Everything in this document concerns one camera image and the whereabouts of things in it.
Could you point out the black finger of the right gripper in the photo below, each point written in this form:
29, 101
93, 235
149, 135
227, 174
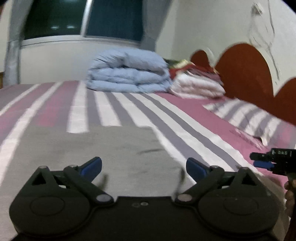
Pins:
261, 156
263, 164

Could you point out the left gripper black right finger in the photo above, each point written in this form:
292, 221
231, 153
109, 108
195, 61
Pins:
230, 205

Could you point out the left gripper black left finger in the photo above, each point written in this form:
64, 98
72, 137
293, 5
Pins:
58, 202

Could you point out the person right hand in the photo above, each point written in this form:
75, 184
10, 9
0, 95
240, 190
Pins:
289, 197

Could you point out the striped pillow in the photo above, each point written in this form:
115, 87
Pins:
256, 122

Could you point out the red wooden headboard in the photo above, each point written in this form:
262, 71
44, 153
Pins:
246, 76

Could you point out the striped pink grey bedsheet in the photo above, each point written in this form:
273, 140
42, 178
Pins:
143, 140

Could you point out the folded white quilt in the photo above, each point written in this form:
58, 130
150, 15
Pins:
187, 86

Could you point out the folded light blue duvet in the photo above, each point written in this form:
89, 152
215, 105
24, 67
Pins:
128, 70

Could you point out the right grey curtain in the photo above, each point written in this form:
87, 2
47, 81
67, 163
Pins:
154, 14

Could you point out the grey curtain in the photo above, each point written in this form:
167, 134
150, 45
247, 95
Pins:
19, 13
154, 14

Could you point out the left grey curtain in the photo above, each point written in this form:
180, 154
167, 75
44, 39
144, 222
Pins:
19, 13

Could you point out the aluminium frame window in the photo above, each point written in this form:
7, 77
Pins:
111, 21

